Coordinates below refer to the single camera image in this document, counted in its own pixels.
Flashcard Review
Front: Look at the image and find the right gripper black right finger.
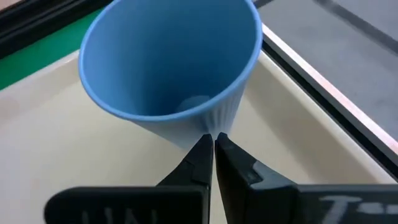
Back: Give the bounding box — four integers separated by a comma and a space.
214, 132, 398, 224

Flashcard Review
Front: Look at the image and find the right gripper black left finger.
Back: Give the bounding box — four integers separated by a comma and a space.
44, 133, 215, 224

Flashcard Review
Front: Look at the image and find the blue ribbed plastic cup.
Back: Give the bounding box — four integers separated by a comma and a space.
78, 0, 264, 150

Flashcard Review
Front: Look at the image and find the beige plastic serving tray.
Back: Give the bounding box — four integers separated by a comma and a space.
0, 23, 397, 224

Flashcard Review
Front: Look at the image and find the green table mat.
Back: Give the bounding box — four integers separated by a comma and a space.
0, 8, 103, 91

